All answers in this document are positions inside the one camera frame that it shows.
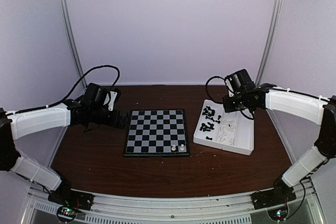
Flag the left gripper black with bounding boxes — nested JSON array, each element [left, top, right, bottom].
[[90, 105, 130, 129]]

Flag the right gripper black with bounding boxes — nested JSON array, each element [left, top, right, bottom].
[[222, 93, 247, 113]]

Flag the black white chessboard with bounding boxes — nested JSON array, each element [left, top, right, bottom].
[[123, 109, 190, 157]]

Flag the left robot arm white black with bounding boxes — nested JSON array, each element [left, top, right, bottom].
[[1, 100, 129, 205]]

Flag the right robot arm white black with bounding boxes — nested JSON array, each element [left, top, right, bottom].
[[223, 83, 335, 204]]

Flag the white chess pieces pile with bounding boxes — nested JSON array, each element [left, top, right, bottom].
[[217, 119, 236, 146]]

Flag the black chess pieces upper cluster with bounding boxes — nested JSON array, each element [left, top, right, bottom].
[[202, 105, 222, 123]]

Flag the black chess pieces cluster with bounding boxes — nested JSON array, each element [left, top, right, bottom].
[[202, 105, 222, 123], [199, 122, 214, 132]]

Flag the black chess pieces lower cluster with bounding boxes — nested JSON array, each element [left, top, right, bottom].
[[199, 122, 214, 132]]

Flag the left controller board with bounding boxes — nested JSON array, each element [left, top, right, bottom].
[[56, 206, 78, 222]]

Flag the controller board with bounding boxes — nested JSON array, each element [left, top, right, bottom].
[[267, 207, 289, 221], [56, 206, 78, 222]]

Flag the right controller board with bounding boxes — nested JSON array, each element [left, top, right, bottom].
[[267, 207, 289, 221]]

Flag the white plastic tray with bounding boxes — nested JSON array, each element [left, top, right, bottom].
[[193, 100, 254, 155]]

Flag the right black cable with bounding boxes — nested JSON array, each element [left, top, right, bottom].
[[204, 76, 228, 104]]

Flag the black cable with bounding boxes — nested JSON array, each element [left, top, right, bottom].
[[204, 76, 228, 104], [7, 65, 121, 112]]

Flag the left black cable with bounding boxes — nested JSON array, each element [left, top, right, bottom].
[[7, 65, 121, 112]]

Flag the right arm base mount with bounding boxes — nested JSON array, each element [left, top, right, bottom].
[[251, 177, 297, 210]]

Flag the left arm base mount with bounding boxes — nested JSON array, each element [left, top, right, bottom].
[[46, 176, 94, 210]]

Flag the aluminium front rail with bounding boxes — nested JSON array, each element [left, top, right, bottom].
[[20, 179, 323, 224]]

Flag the right aluminium frame post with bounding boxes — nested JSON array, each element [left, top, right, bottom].
[[254, 0, 286, 88]]

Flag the aluminium frame post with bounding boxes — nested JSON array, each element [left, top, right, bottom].
[[254, 0, 286, 88], [60, 0, 84, 77]]

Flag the left aluminium frame post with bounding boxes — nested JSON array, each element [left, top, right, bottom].
[[60, 0, 84, 77]]

